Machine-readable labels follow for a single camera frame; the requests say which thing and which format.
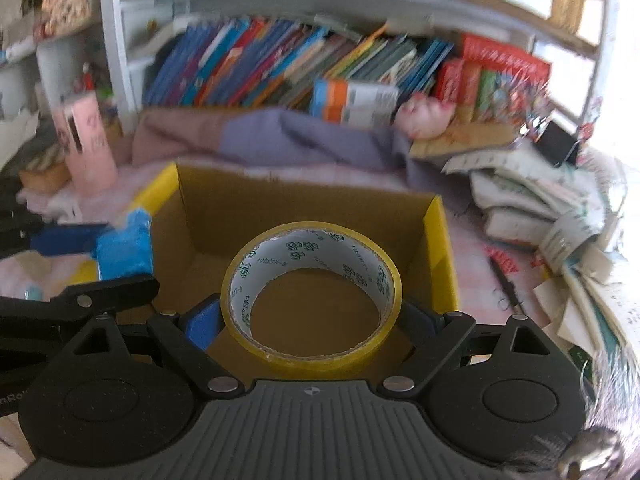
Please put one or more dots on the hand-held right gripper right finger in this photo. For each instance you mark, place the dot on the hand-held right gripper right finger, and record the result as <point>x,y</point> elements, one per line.
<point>420,327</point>

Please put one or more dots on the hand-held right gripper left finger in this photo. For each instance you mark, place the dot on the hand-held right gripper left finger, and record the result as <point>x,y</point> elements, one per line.
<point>202,325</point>

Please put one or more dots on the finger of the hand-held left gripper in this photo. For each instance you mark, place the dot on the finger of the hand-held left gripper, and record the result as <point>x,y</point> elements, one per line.
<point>65,240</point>
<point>115,292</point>

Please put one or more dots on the light blue packet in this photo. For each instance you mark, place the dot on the light blue packet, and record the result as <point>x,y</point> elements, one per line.
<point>125,250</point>

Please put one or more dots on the yellow tape roll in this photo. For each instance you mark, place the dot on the yellow tape roll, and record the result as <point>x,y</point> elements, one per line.
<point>310,245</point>

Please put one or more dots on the yellow cardboard box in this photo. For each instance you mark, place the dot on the yellow cardboard box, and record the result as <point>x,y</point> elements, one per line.
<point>310,200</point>

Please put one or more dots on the wooden chessboard box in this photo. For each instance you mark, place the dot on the wooden chessboard box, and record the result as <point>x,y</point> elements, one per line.
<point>45,177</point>

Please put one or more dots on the pink cylindrical humidifier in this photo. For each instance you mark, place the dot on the pink cylindrical humidifier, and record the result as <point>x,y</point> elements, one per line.
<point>90,150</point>

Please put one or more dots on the black pen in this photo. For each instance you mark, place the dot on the black pen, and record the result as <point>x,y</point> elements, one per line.
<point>505,282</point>

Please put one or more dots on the pink checked table mat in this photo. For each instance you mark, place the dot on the pink checked table mat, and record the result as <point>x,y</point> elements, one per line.
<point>480,240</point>

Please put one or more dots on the pile of papers and booklets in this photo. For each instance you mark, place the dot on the pile of papers and booklets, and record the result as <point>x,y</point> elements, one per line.
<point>555,195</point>

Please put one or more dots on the brown paper envelope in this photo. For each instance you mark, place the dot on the brown paper envelope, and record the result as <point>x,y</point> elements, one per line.
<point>470,137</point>

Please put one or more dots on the fluffy grey sleeve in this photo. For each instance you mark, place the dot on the fluffy grey sleeve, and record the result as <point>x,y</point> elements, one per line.
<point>607,390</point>

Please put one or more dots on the purple cloth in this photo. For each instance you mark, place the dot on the purple cloth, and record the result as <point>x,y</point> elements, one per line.
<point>280,140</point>

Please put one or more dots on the pink pig plush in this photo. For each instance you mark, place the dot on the pink pig plush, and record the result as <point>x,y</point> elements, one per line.
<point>425,117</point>

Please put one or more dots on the white wooden bookshelf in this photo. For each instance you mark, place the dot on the white wooden bookshelf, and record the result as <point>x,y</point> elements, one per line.
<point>114,35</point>

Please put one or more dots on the black phone stand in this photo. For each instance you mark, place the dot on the black phone stand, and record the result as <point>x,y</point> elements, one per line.
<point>556,144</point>

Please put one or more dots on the orange and white carton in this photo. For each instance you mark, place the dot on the orange and white carton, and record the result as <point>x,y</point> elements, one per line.
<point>355,102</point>

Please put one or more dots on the row of blue books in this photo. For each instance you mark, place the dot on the row of blue books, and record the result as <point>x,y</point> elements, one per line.
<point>240,65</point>

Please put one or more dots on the colourful paper ornament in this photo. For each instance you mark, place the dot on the colourful paper ornament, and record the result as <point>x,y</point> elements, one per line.
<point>535,107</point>

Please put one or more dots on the red dictionary books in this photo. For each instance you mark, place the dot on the red dictionary books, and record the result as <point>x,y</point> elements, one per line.
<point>500,67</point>

